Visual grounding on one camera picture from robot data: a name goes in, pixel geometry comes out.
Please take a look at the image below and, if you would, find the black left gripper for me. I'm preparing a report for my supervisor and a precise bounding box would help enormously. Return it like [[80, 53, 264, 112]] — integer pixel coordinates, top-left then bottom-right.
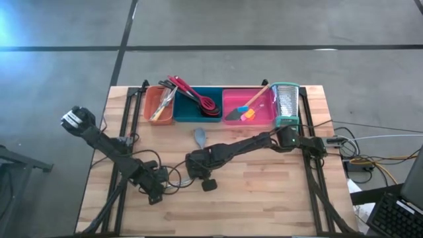
[[132, 160, 164, 206]]

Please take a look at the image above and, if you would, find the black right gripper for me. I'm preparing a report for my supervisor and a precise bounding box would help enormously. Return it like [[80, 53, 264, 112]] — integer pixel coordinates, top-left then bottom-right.
[[184, 148, 221, 193]]

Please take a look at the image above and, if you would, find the grey silicone spoon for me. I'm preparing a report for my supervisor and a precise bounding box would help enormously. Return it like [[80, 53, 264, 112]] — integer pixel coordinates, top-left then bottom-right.
[[193, 127, 208, 150]]

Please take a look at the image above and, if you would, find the black slotted spoon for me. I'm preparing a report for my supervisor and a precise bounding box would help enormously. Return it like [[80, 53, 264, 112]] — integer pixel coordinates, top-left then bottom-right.
[[161, 82, 222, 118]]

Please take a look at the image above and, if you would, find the black spatula with wooden handle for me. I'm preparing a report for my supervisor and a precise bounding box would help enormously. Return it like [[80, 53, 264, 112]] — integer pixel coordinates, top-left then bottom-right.
[[224, 83, 272, 122]]

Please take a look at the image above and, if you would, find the red silicone slotted spoon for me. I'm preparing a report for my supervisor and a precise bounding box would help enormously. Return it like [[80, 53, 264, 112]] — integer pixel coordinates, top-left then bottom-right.
[[173, 75, 218, 112]]

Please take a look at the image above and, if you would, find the yellow mini spatula clear handle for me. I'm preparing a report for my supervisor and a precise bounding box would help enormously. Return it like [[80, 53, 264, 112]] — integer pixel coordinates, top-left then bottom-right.
[[240, 102, 266, 120]]

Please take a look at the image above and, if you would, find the blue mini spatula clear handle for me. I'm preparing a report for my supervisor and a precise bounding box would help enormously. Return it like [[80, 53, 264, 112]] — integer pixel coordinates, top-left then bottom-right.
[[237, 99, 262, 114]]

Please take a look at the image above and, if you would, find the slim steel knife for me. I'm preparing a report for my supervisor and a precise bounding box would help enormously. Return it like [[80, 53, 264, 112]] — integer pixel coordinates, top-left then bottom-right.
[[159, 87, 173, 110]]

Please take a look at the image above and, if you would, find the red ladle with steel shaft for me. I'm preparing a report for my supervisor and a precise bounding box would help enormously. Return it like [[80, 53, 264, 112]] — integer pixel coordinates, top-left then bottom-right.
[[166, 75, 222, 117]]

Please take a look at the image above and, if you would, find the blue plastic bin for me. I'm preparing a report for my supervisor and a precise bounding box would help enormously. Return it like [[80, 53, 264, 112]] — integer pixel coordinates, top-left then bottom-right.
[[172, 85, 224, 124]]

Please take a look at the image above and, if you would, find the orange plastic bin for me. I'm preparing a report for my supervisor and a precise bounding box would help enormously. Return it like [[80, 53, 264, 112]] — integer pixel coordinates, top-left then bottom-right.
[[143, 85, 176, 126]]

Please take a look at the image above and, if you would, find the pink plastic bin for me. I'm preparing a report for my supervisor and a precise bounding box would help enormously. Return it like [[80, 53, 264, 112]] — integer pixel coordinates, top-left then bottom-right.
[[221, 87, 277, 126]]

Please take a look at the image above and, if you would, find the teal-framed steel grater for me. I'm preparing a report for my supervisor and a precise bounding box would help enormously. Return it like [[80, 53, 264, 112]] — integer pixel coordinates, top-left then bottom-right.
[[270, 81, 301, 129]]

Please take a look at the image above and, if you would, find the black metal furniture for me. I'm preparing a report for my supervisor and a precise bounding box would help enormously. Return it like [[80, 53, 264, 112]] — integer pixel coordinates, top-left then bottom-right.
[[0, 144, 54, 238]]

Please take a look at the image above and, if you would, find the black power box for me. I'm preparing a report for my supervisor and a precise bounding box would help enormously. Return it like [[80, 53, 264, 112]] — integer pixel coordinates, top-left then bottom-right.
[[343, 157, 376, 174]]

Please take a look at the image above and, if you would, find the white paper sheet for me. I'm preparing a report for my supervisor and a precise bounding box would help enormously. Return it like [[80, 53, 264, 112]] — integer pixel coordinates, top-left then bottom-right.
[[346, 178, 376, 234]]

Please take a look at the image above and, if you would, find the black desk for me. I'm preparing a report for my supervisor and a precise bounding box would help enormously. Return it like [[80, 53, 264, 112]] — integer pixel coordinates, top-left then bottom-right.
[[350, 182, 406, 206]]

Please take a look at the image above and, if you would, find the black keyboard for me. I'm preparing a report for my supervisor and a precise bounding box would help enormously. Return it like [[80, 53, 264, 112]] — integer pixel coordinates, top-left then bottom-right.
[[365, 192, 423, 238]]

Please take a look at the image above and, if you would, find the dark laptop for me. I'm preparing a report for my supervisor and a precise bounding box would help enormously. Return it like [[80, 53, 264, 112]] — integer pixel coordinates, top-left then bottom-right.
[[399, 143, 423, 213]]

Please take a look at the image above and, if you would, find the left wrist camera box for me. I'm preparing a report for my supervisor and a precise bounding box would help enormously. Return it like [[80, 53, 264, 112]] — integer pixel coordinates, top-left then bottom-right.
[[154, 166, 170, 182]]

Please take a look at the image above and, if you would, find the black left wrist camera cable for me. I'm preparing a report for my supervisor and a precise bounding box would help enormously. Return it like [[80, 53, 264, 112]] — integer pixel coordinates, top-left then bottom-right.
[[157, 163, 187, 197]]

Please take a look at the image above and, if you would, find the black aluminium rail frame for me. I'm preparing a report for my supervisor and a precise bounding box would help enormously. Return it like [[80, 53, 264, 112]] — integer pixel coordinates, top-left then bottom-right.
[[75, 79, 150, 237], [260, 78, 362, 237]]

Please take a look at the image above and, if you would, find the yellow cable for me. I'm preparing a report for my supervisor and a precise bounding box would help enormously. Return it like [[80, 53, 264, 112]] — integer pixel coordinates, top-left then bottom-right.
[[348, 154, 414, 186]]

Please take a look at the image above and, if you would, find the white cable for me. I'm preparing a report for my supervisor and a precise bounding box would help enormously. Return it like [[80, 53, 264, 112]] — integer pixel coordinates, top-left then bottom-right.
[[349, 133, 423, 143]]

